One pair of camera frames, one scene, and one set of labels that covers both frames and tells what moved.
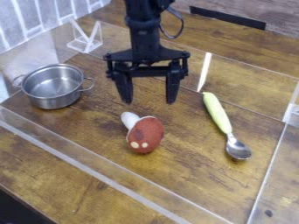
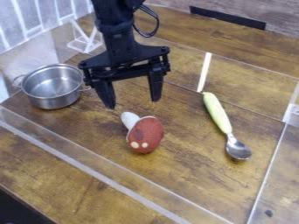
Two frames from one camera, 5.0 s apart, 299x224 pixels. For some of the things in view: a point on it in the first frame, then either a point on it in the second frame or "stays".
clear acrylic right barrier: (276, 202) stays
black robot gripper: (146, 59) to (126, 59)
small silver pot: (52, 86) stays
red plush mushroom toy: (144, 133) stays
